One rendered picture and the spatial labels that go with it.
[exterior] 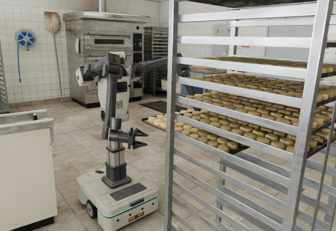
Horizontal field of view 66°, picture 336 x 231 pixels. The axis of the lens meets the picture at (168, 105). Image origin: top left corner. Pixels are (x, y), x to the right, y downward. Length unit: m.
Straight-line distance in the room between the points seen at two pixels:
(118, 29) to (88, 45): 0.79
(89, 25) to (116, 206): 4.23
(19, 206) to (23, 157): 0.39
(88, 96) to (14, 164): 3.80
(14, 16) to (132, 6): 2.84
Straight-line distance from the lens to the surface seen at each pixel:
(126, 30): 6.13
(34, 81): 6.48
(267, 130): 1.14
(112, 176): 2.34
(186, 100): 1.18
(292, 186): 0.94
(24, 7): 6.43
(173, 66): 1.19
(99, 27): 5.82
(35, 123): 2.12
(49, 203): 2.40
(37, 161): 2.21
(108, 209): 2.16
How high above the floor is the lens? 1.50
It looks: 14 degrees down
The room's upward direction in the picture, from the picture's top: 1 degrees clockwise
